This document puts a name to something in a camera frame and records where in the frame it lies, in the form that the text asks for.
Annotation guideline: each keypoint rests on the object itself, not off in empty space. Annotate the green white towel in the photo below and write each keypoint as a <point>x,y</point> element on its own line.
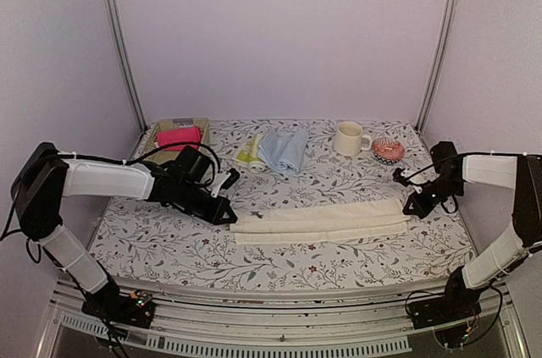
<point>247,156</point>

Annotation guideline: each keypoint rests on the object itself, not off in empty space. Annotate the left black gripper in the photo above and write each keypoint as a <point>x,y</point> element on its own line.
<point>216,214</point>

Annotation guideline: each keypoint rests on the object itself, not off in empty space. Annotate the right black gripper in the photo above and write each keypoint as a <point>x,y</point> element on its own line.
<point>423,210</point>

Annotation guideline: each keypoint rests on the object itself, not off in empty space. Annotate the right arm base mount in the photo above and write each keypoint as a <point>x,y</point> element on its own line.
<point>444,311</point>

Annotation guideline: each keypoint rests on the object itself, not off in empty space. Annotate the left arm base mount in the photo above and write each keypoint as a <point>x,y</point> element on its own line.
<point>123,309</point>

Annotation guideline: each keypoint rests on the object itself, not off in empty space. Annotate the red patterned bowl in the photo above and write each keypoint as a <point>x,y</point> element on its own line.
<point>387,150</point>

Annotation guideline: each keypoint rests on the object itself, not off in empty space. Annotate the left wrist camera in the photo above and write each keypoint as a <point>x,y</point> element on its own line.
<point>223,181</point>

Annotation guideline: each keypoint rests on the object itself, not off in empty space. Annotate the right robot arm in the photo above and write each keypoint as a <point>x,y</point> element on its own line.
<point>501,197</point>

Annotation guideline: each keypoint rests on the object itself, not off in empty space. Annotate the left aluminium post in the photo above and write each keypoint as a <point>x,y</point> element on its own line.
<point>112,11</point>

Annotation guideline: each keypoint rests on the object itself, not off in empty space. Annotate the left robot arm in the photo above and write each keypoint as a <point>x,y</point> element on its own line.
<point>191,183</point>

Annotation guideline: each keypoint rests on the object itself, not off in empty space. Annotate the cream ceramic mug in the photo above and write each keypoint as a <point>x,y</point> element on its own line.
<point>350,139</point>

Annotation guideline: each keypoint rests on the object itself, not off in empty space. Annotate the right aluminium post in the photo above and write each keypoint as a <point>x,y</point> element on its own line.
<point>437,65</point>

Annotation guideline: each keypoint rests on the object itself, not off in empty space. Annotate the aluminium post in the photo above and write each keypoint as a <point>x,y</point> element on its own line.
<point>112,11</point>
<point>437,65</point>

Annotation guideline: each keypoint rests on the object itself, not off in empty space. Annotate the blue rolled towel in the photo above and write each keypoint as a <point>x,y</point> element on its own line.
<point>283,154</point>

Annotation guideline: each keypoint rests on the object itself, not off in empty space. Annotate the cream towel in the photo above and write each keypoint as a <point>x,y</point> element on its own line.
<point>328,223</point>

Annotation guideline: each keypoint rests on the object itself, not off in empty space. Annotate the pink towel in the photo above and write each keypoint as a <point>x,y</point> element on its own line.
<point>176,139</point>

